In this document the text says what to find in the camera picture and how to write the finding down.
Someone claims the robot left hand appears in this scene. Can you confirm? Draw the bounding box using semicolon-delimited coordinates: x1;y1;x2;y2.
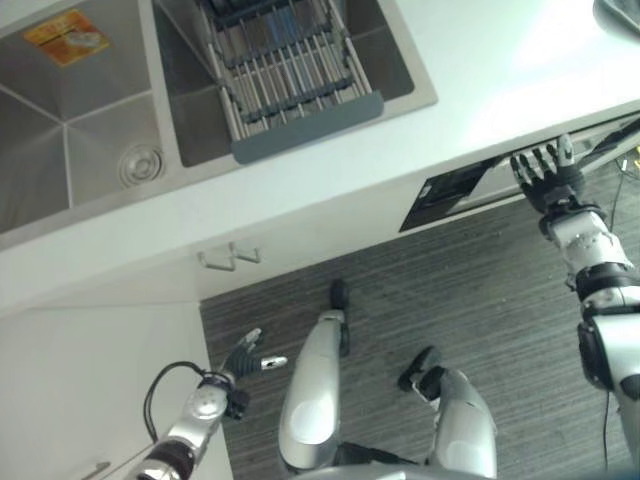
218;327;289;378

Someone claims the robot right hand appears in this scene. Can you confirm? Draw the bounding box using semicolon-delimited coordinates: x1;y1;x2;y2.
509;133;587;211

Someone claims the robot left leg silver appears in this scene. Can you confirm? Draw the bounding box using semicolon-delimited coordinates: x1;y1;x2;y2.
277;278;351;475

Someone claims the robot leg silver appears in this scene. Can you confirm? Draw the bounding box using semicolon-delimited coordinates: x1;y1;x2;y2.
397;345;499;479
277;278;351;475

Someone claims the robot right leg silver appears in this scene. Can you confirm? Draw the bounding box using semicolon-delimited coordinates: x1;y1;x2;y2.
397;345;499;479

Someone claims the round sink drain strainer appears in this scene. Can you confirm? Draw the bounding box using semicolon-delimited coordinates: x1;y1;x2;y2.
117;142;165;187

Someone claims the grey sink drying rack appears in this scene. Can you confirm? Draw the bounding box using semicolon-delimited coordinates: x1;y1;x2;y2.
149;0;385;166

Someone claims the stainless steel double sink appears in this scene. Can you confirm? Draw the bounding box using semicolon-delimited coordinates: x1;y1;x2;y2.
0;0;440;236

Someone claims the orange sticker label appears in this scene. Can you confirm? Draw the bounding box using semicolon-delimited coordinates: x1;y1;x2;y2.
22;8;112;69

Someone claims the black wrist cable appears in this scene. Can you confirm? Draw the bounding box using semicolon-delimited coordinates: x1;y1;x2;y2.
143;361;211;441

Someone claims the black floor cable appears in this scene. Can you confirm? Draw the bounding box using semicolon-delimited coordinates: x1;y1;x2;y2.
601;392;612;471

